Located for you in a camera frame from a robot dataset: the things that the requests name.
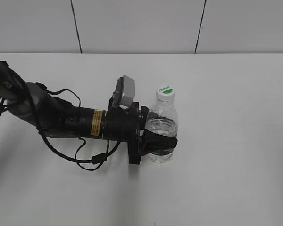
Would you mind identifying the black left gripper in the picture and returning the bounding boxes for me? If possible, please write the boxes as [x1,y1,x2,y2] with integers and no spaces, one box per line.
[102,101,178,165]

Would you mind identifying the clear cestbon water bottle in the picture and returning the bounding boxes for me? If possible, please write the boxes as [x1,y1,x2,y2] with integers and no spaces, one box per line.
[145,99,178,163]

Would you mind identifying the white green bottle cap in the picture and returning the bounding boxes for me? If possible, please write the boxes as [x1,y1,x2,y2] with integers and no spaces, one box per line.
[156,85,175,102]

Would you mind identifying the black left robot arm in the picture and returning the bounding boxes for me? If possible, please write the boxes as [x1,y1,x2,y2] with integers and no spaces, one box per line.
[0,61,149,164]

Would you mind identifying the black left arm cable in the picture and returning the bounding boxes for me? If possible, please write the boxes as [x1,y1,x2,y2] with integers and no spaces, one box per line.
[21,80,121,171]

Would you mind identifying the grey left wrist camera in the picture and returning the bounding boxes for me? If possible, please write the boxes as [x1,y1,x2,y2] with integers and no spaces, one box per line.
[112,75,135,107]

